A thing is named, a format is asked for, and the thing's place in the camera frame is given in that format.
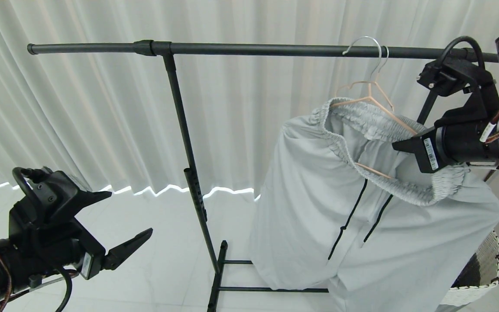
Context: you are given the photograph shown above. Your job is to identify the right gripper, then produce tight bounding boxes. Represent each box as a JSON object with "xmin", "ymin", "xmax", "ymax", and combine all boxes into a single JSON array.
[{"xmin": 392, "ymin": 123, "xmax": 489, "ymax": 174}]

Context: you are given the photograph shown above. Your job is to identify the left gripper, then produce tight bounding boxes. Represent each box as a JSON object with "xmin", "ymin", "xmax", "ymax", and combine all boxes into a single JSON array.
[{"xmin": 29, "ymin": 190, "xmax": 154, "ymax": 280}]

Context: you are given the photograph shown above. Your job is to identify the pink clothes hanger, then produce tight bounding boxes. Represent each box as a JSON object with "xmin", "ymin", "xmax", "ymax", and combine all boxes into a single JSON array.
[
  {"xmin": 330, "ymin": 36, "xmax": 419, "ymax": 179},
  {"xmin": 335, "ymin": 45, "xmax": 396, "ymax": 112}
]

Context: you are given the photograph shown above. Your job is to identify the pale grey shorts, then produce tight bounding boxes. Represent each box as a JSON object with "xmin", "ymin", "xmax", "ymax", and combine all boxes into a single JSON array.
[{"xmin": 249, "ymin": 97, "xmax": 499, "ymax": 312}]

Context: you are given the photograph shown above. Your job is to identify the white laundry basket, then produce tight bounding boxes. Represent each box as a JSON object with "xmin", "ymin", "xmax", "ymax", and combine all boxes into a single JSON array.
[{"xmin": 438, "ymin": 230, "xmax": 499, "ymax": 307}]

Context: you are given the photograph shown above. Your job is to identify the black clothes rack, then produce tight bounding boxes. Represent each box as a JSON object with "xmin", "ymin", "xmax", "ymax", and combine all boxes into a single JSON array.
[{"xmin": 27, "ymin": 40, "xmax": 499, "ymax": 312}]

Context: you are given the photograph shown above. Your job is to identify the white curtain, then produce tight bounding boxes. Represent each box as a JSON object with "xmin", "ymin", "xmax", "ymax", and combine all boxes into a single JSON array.
[{"xmin": 0, "ymin": 0, "xmax": 499, "ymax": 202}]

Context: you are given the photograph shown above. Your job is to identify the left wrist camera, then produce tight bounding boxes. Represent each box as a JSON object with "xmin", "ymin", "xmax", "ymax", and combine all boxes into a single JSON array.
[{"xmin": 8, "ymin": 169, "xmax": 87, "ymax": 243}]

